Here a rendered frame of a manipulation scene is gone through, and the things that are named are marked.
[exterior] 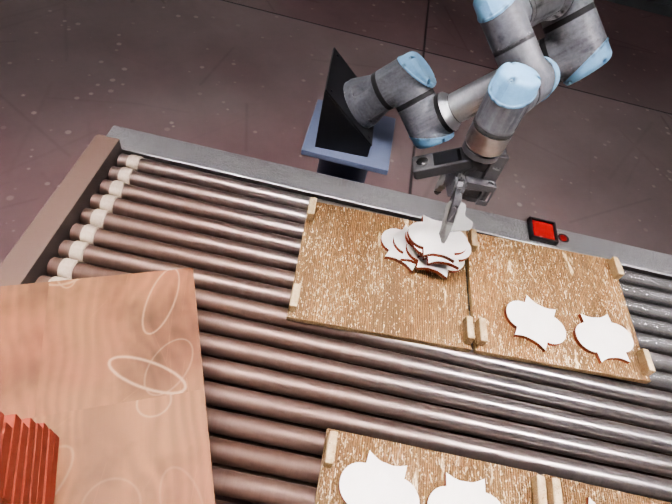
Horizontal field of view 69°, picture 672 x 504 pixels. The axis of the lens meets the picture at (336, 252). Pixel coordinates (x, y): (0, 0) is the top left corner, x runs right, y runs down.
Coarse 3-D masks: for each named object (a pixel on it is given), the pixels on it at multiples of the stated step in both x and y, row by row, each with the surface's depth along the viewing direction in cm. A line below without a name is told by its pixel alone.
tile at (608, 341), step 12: (588, 324) 115; (600, 324) 116; (612, 324) 117; (576, 336) 113; (588, 336) 113; (600, 336) 114; (612, 336) 114; (624, 336) 115; (588, 348) 111; (600, 348) 112; (612, 348) 112; (624, 348) 113; (600, 360) 110; (624, 360) 111
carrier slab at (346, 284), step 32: (320, 224) 122; (352, 224) 123; (384, 224) 125; (320, 256) 116; (352, 256) 117; (384, 256) 119; (320, 288) 110; (352, 288) 112; (384, 288) 113; (416, 288) 115; (448, 288) 116; (320, 320) 105; (352, 320) 106; (384, 320) 108; (416, 320) 109; (448, 320) 111
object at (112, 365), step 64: (0, 320) 82; (64, 320) 84; (128, 320) 86; (192, 320) 88; (0, 384) 76; (64, 384) 78; (128, 384) 80; (192, 384) 81; (64, 448) 72; (128, 448) 74; (192, 448) 75
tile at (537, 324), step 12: (528, 300) 117; (504, 312) 114; (516, 312) 114; (528, 312) 114; (540, 312) 115; (552, 312) 116; (516, 324) 112; (528, 324) 112; (540, 324) 113; (552, 324) 114; (516, 336) 111; (528, 336) 110; (540, 336) 111; (552, 336) 111; (564, 336) 112; (540, 348) 110
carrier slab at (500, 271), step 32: (480, 256) 124; (512, 256) 126; (544, 256) 128; (576, 256) 130; (480, 288) 118; (512, 288) 120; (544, 288) 121; (576, 288) 123; (608, 288) 125; (576, 320) 117; (480, 352) 108; (512, 352) 108; (544, 352) 110; (576, 352) 111
